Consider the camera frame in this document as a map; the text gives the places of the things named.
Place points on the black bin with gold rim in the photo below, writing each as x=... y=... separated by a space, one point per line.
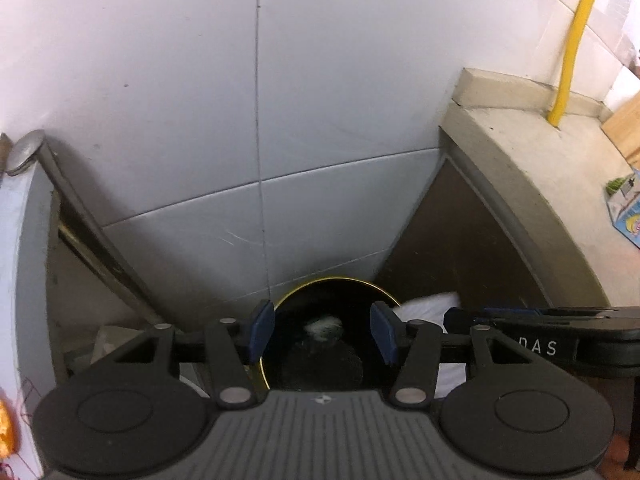
x=320 y=360

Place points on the wooden board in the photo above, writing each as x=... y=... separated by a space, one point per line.
x=625 y=130

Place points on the colourful printed carton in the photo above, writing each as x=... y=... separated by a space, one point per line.
x=627 y=210

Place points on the yellow pipe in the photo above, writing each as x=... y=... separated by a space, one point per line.
x=575 y=40

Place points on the white tissue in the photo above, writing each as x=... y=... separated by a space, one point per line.
x=324 y=327

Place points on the white appliance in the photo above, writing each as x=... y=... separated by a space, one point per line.
x=22 y=285

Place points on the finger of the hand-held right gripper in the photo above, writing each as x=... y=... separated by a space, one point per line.
x=457 y=319

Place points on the brown cabinet panel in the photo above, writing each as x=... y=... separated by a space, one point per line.
x=450 y=230

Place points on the beige stone counter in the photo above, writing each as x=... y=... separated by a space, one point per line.
x=560 y=170

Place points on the orange object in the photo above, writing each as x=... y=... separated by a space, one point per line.
x=7 y=430

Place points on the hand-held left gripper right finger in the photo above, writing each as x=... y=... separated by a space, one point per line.
x=383 y=334

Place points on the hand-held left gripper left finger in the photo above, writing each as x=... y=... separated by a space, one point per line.
x=260 y=332

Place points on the grey metal bar with round cap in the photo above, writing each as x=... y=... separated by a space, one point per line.
x=75 y=195

